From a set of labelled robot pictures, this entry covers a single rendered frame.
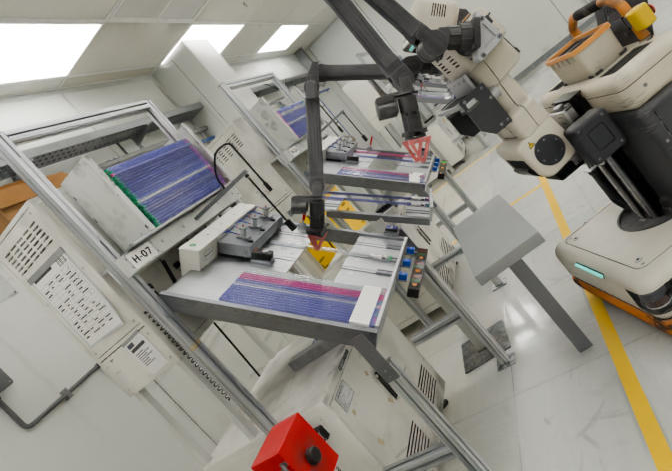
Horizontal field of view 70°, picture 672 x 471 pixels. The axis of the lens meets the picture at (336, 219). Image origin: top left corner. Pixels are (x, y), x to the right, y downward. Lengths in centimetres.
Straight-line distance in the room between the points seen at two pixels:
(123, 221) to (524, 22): 822
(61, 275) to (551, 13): 851
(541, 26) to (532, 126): 759
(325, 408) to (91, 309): 86
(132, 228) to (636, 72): 165
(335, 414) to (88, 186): 110
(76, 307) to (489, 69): 162
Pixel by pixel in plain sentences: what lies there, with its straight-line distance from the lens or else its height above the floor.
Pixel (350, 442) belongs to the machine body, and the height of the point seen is 45.
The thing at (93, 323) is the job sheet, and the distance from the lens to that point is 191.
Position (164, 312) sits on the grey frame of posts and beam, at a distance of 165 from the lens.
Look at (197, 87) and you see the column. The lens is 526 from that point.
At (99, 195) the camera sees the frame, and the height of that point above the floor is 159.
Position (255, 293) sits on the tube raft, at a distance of 161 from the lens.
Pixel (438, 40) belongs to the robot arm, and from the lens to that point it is 153.
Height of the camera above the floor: 119
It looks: 6 degrees down
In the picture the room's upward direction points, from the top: 41 degrees counter-clockwise
